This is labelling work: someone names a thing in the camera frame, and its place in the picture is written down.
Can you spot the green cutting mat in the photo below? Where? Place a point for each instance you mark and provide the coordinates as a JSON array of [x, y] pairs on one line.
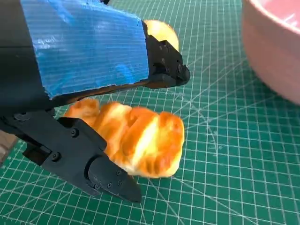
[[234, 164]]

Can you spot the round toy bread bun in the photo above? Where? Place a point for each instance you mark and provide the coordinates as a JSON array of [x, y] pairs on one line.
[[161, 30]]

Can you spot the pink bowl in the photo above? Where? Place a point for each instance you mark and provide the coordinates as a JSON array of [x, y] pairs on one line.
[[269, 47]]

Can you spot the braided rectangular toy bread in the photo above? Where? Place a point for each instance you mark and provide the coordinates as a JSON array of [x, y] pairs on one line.
[[145, 140]]

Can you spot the black left robot hand blue tape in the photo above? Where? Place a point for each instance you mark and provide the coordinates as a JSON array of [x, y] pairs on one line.
[[82, 47]]

